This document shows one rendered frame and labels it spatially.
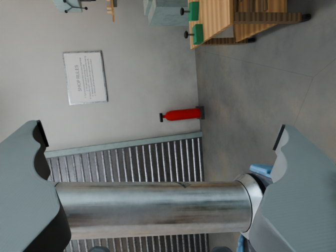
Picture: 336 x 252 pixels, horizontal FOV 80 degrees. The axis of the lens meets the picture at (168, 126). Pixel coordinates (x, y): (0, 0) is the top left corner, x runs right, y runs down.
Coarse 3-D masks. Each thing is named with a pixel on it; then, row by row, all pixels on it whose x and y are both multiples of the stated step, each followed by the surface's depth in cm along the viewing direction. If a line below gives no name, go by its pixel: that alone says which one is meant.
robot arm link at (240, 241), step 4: (240, 236) 54; (240, 240) 52; (244, 240) 52; (248, 240) 51; (240, 244) 52; (244, 244) 51; (248, 244) 51; (240, 248) 51; (244, 248) 50; (248, 248) 50; (252, 248) 49
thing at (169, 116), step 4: (192, 108) 278; (196, 108) 278; (200, 108) 273; (168, 112) 269; (172, 112) 268; (176, 112) 269; (180, 112) 270; (184, 112) 271; (188, 112) 272; (192, 112) 274; (196, 112) 275; (200, 112) 275; (160, 116) 268; (164, 116) 270; (168, 116) 268; (172, 116) 268; (176, 116) 269; (180, 116) 270; (184, 116) 272; (188, 116) 274; (192, 116) 275; (196, 116) 277; (200, 116) 277; (160, 120) 269; (172, 120) 274
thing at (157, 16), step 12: (60, 0) 179; (72, 0) 181; (84, 0) 196; (108, 0) 202; (144, 0) 202; (156, 0) 174; (168, 0) 177; (180, 0) 179; (108, 12) 206; (144, 12) 210; (156, 12) 186; (168, 12) 189; (156, 24) 215; (168, 24) 218; (180, 24) 221
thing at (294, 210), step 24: (288, 144) 9; (312, 144) 9; (288, 168) 8; (312, 168) 8; (264, 192) 7; (288, 192) 7; (312, 192) 7; (264, 216) 6; (288, 216) 6; (312, 216) 6; (264, 240) 6; (288, 240) 5; (312, 240) 5
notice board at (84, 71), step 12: (72, 60) 247; (84, 60) 250; (96, 60) 253; (72, 72) 248; (84, 72) 251; (96, 72) 255; (72, 84) 250; (84, 84) 253; (96, 84) 256; (72, 96) 251; (84, 96) 254; (96, 96) 258
